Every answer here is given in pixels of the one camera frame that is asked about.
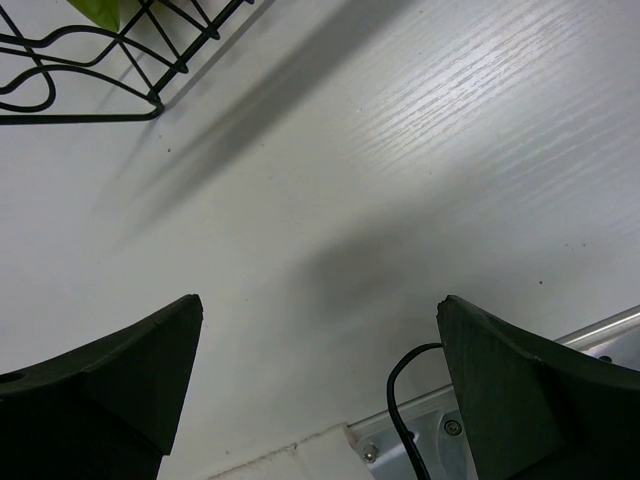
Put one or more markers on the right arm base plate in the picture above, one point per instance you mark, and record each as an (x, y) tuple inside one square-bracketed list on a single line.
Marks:
[(435, 422)]

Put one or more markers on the green plate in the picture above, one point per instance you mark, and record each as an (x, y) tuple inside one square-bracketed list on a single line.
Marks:
[(103, 13)]

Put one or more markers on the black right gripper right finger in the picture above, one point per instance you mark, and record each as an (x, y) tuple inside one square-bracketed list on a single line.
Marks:
[(533, 408)]

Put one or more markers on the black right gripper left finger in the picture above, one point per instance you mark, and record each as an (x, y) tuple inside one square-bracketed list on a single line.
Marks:
[(109, 409)]

